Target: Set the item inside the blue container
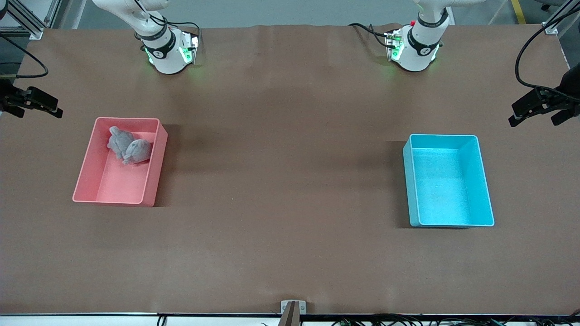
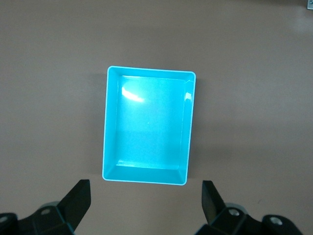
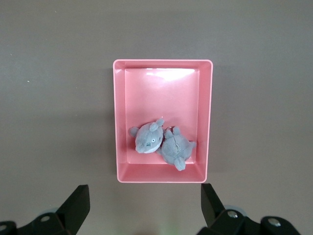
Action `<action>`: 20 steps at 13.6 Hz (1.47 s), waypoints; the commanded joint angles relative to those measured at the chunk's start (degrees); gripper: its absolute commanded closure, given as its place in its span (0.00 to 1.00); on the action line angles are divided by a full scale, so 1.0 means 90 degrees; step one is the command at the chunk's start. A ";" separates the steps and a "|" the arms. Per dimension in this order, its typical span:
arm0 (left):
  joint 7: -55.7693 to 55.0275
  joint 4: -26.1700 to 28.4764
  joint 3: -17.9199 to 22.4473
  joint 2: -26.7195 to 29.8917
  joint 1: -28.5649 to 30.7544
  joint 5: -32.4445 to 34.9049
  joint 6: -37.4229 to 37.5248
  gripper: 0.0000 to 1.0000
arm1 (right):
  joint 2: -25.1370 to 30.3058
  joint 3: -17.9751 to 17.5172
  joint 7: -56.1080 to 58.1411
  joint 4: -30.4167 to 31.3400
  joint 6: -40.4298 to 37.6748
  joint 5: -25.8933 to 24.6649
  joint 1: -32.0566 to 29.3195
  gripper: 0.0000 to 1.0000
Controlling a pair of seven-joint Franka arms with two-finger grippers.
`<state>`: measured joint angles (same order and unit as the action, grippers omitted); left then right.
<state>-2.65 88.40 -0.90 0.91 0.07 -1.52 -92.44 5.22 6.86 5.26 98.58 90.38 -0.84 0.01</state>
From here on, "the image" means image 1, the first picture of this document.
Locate plain grey plush toy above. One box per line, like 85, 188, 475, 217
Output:
107, 126, 136, 159

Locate grey plush toy white belly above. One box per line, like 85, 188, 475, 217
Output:
122, 139, 153, 165

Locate pink plastic box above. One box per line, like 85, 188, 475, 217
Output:
72, 117, 168, 207

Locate blue plastic box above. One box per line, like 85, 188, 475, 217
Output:
402, 134, 495, 228

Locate aluminium frame post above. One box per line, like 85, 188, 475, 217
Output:
544, 0, 580, 36
0, 0, 62, 40

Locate black base cable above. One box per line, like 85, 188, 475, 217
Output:
130, 0, 201, 50
348, 23, 391, 48

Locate brown camera post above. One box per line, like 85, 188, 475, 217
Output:
278, 302, 301, 326

